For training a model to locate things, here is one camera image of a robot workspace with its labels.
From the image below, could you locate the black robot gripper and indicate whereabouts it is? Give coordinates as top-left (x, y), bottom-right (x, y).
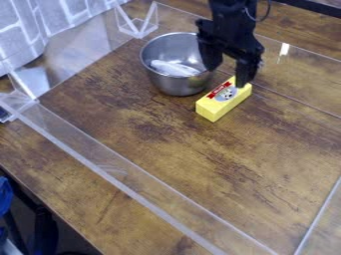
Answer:
top-left (195, 0), bottom-right (263, 88)

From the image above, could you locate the yellow butter block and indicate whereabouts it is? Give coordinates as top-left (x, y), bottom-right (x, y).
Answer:
top-left (195, 77), bottom-right (251, 123)

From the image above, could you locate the stainless steel bowl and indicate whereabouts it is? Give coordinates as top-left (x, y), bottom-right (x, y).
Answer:
top-left (140, 32), bottom-right (214, 97)

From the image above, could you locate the silver fish in bowl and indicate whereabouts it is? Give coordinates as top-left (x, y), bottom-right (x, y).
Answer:
top-left (151, 60), bottom-right (199, 77)

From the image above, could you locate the grey brick pattern cloth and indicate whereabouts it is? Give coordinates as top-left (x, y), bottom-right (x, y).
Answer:
top-left (0, 0), bottom-right (129, 77)

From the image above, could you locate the black table leg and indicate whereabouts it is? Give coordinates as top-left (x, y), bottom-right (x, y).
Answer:
top-left (33, 207), bottom-right (58, 255)

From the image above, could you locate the blue object under table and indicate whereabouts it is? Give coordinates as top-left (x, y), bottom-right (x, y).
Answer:
top-left (0, 176), bottom-right (13, 250)

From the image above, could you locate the clear acrylic corner bracket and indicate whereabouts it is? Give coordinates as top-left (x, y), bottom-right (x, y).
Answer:
top-left (115, 2), bottom-right (159, 39)

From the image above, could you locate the clear acrylic enclosure panel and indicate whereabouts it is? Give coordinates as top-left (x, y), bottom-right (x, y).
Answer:
top-left (0, 0), bottom-right (341, 255)

